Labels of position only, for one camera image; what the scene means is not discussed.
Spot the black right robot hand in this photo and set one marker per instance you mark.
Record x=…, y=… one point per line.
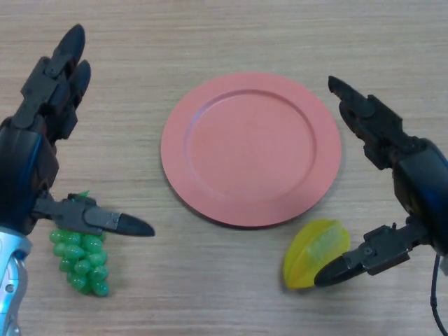
x=420, y=178

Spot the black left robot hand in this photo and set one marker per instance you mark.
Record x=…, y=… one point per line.
x=21, y=168

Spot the yellow starfruit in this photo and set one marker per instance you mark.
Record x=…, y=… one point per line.
x=301, y=252

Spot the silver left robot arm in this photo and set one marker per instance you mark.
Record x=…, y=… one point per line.
x=10, y=280

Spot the pink round plate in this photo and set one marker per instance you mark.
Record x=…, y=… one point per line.
x=245, y=150

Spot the green grape bunch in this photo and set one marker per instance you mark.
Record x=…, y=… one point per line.
x=84, y=266

